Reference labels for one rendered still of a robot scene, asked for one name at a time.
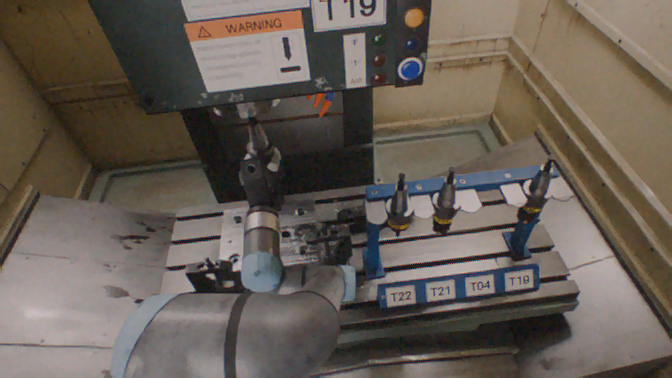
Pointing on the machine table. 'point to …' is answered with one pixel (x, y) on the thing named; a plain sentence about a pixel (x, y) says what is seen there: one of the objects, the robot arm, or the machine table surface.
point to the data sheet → (235, 7)
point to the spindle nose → (245, 109)
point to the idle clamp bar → (351, 216)
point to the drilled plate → (280, 237)
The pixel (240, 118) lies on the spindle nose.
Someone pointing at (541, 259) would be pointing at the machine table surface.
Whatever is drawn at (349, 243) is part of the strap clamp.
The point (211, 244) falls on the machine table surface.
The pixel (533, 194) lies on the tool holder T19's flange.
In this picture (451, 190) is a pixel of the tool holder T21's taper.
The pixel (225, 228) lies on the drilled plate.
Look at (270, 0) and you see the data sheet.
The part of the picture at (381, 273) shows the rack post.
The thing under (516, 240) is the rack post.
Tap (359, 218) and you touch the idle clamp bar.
